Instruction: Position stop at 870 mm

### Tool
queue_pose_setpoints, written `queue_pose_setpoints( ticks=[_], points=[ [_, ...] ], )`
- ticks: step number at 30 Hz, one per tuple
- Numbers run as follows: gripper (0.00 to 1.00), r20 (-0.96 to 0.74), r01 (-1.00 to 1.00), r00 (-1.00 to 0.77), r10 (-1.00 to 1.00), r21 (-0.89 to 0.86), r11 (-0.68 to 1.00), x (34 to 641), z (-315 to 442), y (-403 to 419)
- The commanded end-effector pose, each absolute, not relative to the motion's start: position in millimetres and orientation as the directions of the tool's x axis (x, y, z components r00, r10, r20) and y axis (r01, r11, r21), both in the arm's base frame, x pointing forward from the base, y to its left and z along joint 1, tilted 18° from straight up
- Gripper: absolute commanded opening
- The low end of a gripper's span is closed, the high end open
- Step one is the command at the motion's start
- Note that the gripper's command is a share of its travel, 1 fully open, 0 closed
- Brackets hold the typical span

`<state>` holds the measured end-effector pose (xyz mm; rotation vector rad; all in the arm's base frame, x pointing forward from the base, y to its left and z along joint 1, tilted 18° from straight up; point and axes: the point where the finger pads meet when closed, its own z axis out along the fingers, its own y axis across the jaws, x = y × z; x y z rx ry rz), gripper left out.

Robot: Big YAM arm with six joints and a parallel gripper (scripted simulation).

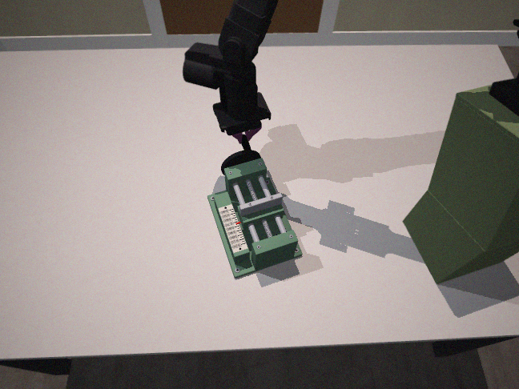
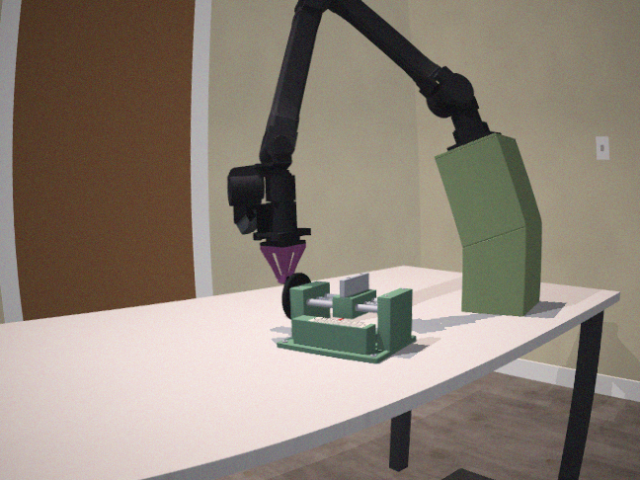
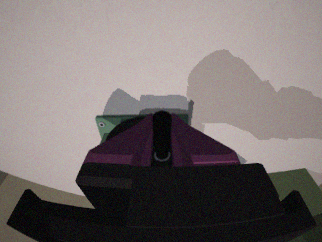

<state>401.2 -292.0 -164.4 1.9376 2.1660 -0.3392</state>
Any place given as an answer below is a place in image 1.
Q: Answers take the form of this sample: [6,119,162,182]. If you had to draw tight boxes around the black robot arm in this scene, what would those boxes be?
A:
[183,0,519,116]

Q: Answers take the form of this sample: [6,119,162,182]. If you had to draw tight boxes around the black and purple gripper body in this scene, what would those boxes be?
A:
[213,92,271,135]

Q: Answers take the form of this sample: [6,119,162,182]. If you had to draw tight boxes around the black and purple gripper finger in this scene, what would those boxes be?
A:
[245,127,262,141]
[232,133,243,144]

